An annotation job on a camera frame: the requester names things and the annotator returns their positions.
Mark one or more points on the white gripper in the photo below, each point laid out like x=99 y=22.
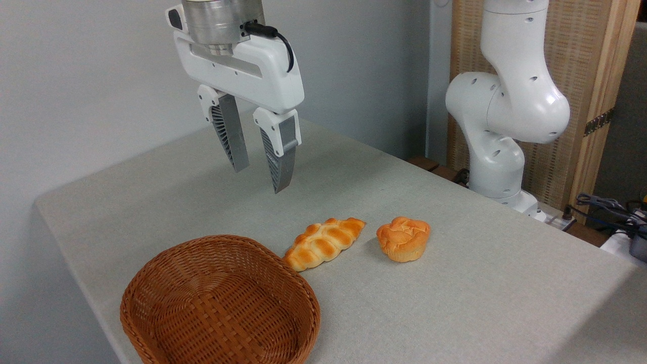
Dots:
x=263 y=71

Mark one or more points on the long braided bread loaf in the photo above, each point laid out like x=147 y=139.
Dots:
x=323 y=242

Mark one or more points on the brown woven wicker basket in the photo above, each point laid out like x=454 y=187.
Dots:
x=222 y=303

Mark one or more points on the round muffin-shaped bread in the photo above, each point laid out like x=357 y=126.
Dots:
x=403 y=238

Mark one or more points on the wooden framed rattan screen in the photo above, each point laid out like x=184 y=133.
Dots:
x=586 y=55

